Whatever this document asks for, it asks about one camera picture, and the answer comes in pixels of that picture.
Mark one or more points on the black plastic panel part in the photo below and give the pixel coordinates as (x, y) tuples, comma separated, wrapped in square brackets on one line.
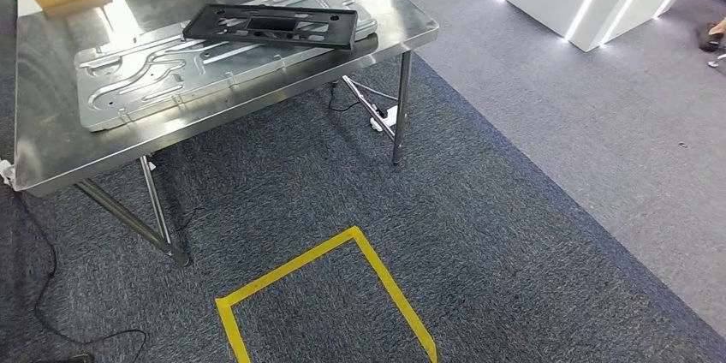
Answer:
[(204, 23)]

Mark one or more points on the stainless steel workbench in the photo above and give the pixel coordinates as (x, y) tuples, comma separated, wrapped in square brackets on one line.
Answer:
[(45, 122)]

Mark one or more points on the yellow floor tape line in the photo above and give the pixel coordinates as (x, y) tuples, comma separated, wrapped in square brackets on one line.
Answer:
[(224, 315)]

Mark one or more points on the stamped silver metal panel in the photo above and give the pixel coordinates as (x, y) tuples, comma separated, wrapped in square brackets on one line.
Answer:
[(113, 105)]

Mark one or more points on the person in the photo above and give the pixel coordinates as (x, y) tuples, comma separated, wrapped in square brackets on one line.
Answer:
[(712, 37)]

